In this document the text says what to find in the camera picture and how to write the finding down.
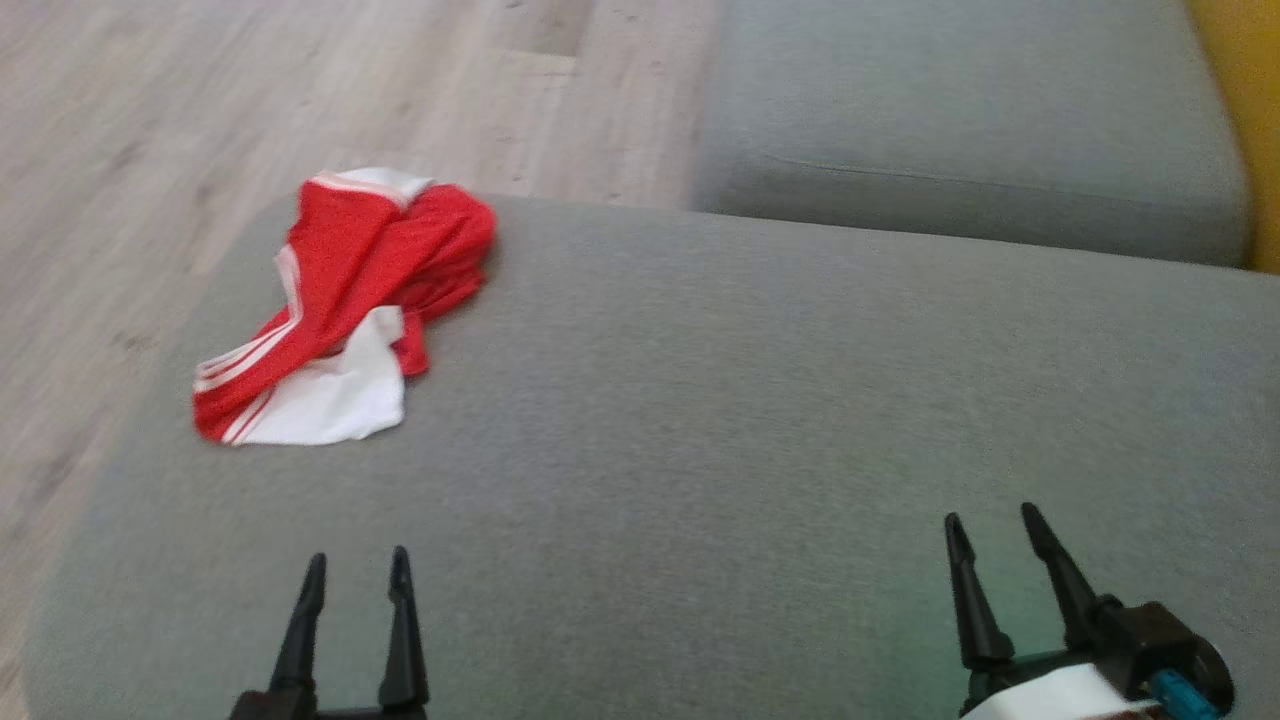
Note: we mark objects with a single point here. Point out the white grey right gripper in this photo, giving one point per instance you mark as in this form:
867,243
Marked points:
1140,640

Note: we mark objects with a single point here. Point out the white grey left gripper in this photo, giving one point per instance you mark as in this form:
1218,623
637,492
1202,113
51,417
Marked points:
280,707

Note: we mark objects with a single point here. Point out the red and white sports shorts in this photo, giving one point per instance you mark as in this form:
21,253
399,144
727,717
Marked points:
360,260

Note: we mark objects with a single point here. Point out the large grey sofa chaise cushion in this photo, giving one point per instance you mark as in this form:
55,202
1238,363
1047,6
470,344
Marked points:
750,420

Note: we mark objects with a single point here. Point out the grey sofa seat cushion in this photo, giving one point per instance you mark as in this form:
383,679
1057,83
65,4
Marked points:
950,110

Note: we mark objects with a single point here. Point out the yellow sofa backrest cushion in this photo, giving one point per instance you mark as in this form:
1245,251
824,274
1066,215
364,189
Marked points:
1245,120

